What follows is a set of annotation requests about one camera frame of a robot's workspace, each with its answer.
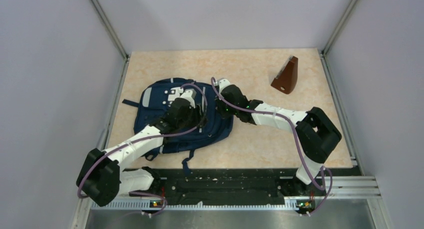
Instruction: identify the navy blue student backpack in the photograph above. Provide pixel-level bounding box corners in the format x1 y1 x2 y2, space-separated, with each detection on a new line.
122 77 234 175

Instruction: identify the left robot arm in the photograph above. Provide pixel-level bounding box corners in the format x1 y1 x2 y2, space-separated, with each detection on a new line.
76 93 204 207

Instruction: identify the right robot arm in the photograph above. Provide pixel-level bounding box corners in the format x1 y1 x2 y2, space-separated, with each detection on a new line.
211 78 342 195

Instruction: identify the brown wooden metronome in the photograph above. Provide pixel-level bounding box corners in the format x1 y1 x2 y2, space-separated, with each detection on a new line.
270 55 299 95

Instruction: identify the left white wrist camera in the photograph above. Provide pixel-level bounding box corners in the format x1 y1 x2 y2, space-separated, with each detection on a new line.
179 88 197 108

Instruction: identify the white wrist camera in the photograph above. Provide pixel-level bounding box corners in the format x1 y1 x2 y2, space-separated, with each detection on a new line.
214 78 232 93
179 88 197 108

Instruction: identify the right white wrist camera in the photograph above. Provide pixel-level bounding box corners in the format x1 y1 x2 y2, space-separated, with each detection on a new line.
214 78 232 93

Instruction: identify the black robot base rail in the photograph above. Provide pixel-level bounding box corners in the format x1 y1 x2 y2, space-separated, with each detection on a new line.
123 167 327 209

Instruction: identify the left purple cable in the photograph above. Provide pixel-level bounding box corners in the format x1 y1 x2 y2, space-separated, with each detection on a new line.
76 83 209 218

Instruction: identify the purple cable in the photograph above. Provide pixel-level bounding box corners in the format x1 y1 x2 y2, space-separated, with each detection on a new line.
210 77 333 216
76 83 209 218

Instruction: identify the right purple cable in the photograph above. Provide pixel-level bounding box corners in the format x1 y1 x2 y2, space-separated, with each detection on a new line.
210 77 333 216

